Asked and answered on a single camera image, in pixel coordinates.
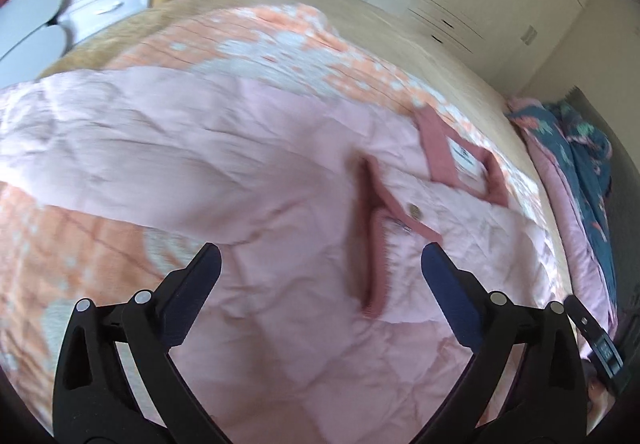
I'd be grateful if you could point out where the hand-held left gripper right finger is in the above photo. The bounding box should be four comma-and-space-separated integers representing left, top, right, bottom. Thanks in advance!
421, 241, 589, 444

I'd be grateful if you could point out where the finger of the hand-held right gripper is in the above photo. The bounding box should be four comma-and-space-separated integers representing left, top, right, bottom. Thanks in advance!
564, 294, 603, 345

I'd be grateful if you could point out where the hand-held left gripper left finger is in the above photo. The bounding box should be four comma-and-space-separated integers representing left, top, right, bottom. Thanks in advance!
52, 243, 227, 444

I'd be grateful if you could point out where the pink quilted jacket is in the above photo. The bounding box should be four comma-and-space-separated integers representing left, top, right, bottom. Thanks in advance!
0, 69, 553, 444

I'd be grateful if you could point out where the blue floral pink-lined duvet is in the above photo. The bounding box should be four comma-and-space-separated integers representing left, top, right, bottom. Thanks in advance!
505, 94, 621, 325

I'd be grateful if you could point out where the grey upholstered headboard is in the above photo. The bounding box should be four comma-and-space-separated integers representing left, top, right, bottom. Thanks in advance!
562, 86, 601, 125

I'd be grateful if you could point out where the orange and white blanket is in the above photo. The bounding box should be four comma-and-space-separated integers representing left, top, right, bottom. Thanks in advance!
0, 4, 563, 375

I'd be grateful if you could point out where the white rounded chair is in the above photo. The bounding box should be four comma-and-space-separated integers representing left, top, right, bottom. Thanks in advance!
0, 0, 68, 84

